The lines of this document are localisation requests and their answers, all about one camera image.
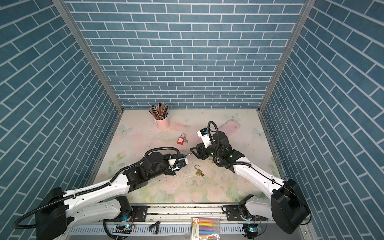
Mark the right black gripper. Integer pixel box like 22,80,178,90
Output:
190,141,224,160

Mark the red padlock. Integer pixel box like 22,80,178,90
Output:
177,133,188,145

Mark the blue padlock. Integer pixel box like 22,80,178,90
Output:
175,153,192,169

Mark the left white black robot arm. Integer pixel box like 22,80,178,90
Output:
13,147,188,240

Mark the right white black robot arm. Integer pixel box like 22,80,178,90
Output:
190,121,313,234

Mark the large brass padlock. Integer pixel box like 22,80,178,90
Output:
194,165,205,178

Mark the pink case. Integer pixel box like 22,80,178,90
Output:
218,120,240,136

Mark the pink pencil cup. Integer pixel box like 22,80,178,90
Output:
155,117,170,131

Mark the coloured pencils bundle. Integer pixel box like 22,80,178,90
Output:
149,103,169,120

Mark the black metal clip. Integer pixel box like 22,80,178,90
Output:
149,221,161,236

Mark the marker pack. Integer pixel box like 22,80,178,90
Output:
191,218,221,240

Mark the left circuit board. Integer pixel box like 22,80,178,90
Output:
113,225,133,234

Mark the circuit board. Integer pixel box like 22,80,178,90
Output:
242,224,261,240
113,225,133,234

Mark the right circuit board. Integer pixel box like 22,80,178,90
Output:
242,224,261,240

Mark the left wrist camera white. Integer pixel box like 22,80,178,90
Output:
168,158,189,170

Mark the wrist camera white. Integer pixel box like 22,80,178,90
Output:
197,128,212,148
168,158,189,170

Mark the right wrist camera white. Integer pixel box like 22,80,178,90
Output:
197,128,212,148

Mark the aluminium front rail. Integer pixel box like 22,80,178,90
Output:
55,202,316,235

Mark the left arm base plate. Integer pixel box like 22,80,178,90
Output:
119,206,149,222

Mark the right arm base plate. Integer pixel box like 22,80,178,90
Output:
222,205,267,222

